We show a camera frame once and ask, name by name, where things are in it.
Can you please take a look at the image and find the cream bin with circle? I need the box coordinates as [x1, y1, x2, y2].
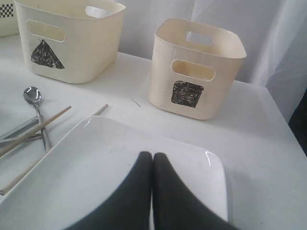
[0, 0, 19, 37]

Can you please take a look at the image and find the cream bin with triangle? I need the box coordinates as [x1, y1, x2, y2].
[14, 0, 126, 84]

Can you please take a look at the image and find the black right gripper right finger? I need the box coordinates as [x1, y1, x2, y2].
[153, 152, 237, 230]

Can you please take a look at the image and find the steel table knife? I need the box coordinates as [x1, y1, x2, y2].
[0, 116, 38, 140]

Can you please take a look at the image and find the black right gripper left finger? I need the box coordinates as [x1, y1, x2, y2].
[67, 151, 153, 230]

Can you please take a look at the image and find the white square plate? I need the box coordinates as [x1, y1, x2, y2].
[0, 116, 228, 230]

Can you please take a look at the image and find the long steel spoon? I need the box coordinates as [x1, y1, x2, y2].
[23, 86, 52, 152]

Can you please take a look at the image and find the steel fork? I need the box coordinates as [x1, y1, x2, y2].
[0, 134, 42, 144]

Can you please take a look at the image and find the cream bin with square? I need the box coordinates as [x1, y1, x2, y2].
[148, 18, 247, 120]

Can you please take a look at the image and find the wooden chopstick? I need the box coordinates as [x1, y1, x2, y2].
[0, 106, 71, 157]
[0, 104, 109, 196]

